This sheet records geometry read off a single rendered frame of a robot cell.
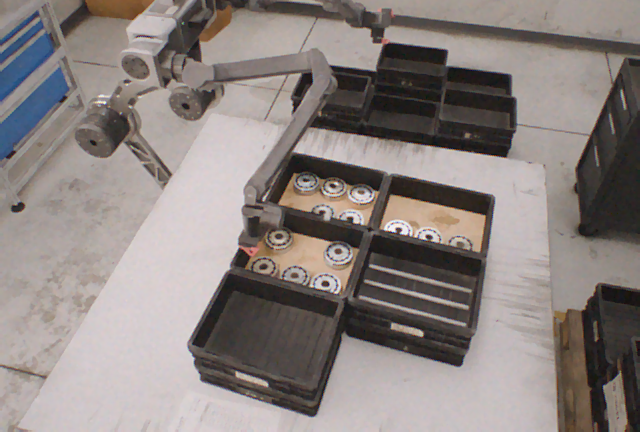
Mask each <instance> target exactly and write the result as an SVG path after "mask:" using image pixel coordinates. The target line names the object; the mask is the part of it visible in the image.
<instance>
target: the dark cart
mask: <svg viewBox="0 0 640 432"><path fill-rule="evenodd" d="M575 172H576V183H575V184H574V190H575V193H576V194H578V202H579V212H580V224H579V226H578V231H579V233H580V235H582V236H591V235H594V234H596V233H597V232H598V228H603V229H609V230H616V231H622V232H628V233H634V234H640V59H639V58H631V57H625V58H624V61H623V63H622V66H621V65H620V69H619V71H618V73H617V75H616V77H615V80H614V82H613V84H612V86H611V89H610V92H609V94H608V96H607V98H606V101H605V103H604V105H603V107H602V110H601V113H600V115H599V117H598V119H597V121H596V124H595V126H594V129H592V131H591V133H590V136H589V138H588V140H587V142H586V144H585V147H584V150H583V152H582V154H581V157H580V159H579V161H578V163H577V165H576V169H575Z"/></svg>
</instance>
